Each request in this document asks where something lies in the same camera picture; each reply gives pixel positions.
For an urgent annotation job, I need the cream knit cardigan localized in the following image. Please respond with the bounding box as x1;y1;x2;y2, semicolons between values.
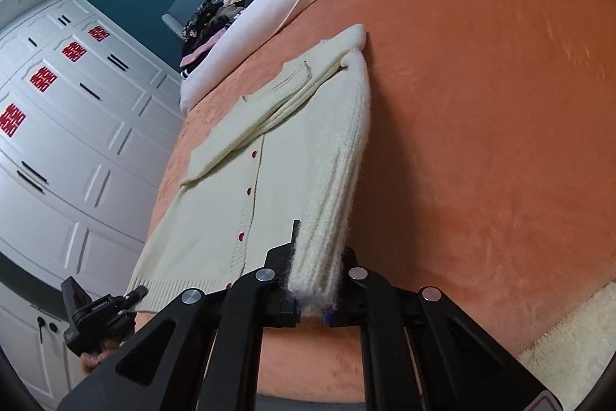
129;24;371;316

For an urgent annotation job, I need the cream fluffy rug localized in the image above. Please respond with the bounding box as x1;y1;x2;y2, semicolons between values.
518;282;616;410

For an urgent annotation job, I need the left hand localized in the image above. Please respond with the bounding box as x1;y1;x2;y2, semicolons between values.
80;340;119;376

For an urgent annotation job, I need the white wardrobe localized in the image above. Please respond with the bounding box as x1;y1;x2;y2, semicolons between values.
1;0;183;410

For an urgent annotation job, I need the orange velvet bedspread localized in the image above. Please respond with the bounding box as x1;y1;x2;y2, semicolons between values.
134;0;616;405

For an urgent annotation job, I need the dark clothes pile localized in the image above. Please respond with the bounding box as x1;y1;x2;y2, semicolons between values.
179;0;255;80

